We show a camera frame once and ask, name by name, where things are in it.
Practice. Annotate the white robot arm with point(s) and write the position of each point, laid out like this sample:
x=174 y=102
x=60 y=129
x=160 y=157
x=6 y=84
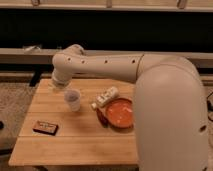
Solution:
x=169 y=104

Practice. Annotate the white sponge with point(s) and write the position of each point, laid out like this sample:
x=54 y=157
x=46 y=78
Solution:
x=102 y=99

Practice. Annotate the orange plate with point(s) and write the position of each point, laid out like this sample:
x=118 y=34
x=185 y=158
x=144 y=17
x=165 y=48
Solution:
x=118 y=113

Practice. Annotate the wooden table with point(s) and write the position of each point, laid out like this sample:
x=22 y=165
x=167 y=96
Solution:
x=80 y=138

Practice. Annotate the small brown box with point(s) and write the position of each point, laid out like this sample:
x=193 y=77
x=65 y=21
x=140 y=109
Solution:
x=45 y=128

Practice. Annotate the grey horizontal rail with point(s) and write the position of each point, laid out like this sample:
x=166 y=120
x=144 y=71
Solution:
x=44 y=56

